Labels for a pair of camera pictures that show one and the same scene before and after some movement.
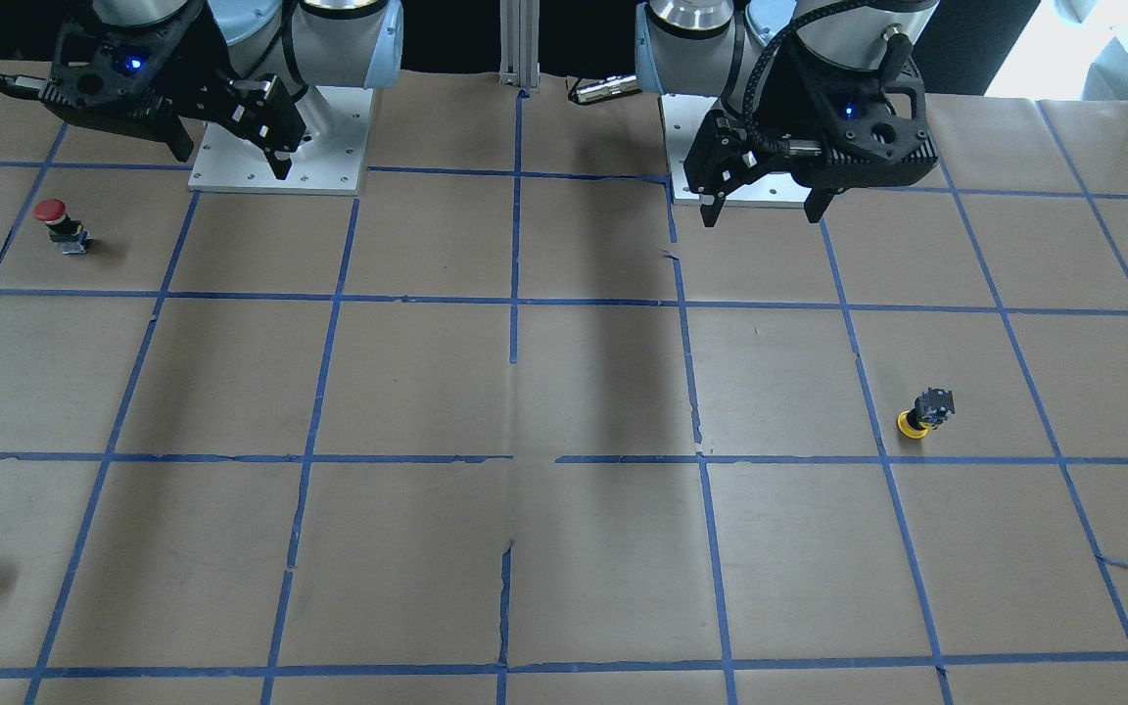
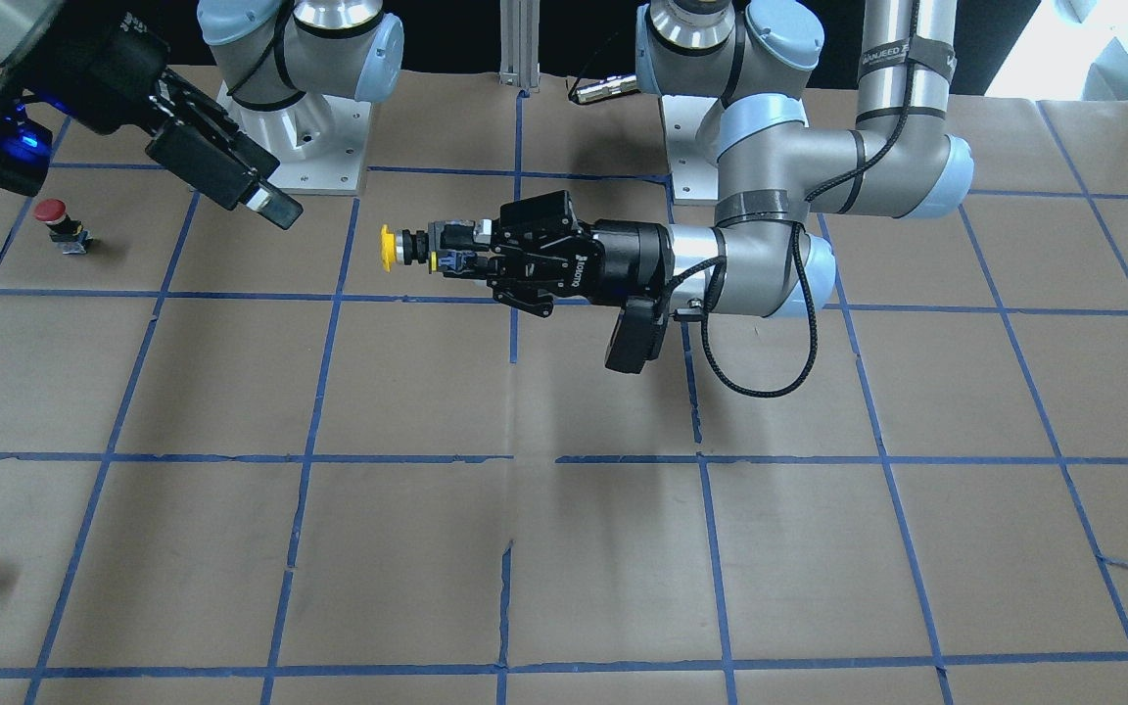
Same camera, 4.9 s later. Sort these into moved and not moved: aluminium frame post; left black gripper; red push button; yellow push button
Moved: left black gripper; yellow push button
Not moved: aluminium frame post; red push button
